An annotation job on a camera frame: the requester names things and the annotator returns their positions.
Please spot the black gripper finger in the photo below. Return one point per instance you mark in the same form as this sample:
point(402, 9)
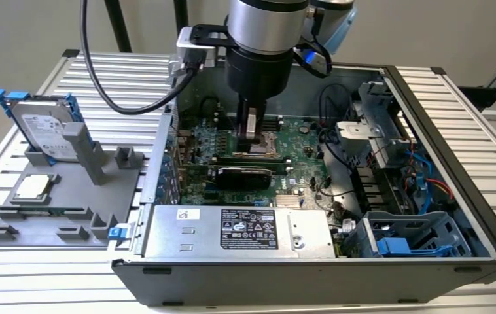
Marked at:
point(250, 142)

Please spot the black metal stand pole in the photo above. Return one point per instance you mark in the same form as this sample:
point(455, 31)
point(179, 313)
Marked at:
point(183, 19)
point(119, 26)

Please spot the silver CPU chip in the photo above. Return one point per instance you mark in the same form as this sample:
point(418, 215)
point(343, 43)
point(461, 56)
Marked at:
point(33, 186)

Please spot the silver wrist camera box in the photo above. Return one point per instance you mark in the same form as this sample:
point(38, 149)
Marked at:
point(191, 49)

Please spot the green black graphics card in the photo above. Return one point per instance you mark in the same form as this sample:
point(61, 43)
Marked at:
point(243, 178)

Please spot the silver power supply unit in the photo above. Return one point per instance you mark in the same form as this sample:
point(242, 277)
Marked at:
point(195, 235)

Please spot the grey metal disk bay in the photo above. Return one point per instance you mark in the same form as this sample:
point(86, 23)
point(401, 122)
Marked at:
point(406, 217)

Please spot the blue expansion slot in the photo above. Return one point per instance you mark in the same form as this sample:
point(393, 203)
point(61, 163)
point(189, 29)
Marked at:
point(235, 191)

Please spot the silver metal drive bracket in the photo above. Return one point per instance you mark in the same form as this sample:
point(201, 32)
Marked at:
point(358, 131)

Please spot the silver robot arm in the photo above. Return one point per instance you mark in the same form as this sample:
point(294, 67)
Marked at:
point(270, 23)

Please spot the silver finned heatsink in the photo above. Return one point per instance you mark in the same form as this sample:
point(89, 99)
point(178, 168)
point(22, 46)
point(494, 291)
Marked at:
point(290, 201)

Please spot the blue plastic drive tray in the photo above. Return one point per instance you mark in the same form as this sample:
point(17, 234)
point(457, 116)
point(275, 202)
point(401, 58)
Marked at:
point(394, 247)

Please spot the blue case latch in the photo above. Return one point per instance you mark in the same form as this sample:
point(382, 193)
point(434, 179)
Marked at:
point(115, 234)

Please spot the green RAM stick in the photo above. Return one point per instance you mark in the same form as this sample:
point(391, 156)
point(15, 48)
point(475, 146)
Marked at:
point(58, 212)

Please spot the grey plastic parts rack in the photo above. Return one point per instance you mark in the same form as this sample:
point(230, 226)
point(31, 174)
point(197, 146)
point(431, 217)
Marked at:
point(78, 202)

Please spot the metal CPU socket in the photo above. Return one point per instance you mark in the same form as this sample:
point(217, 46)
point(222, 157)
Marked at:
point(273, 144)

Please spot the open black PC case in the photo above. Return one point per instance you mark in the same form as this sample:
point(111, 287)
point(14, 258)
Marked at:
point(274, 288)

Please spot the hard disk in blue carrier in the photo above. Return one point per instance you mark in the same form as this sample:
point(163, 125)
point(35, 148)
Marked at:
point(43, 131)

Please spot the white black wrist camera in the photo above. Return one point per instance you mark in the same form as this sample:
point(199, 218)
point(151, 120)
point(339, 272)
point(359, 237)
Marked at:
point(314, 59)

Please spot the green motherboard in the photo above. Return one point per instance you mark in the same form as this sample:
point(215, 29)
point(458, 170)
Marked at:
point(301, 153)

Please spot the round coin battery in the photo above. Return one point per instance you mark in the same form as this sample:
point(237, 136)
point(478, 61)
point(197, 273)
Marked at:
point(305, 129)

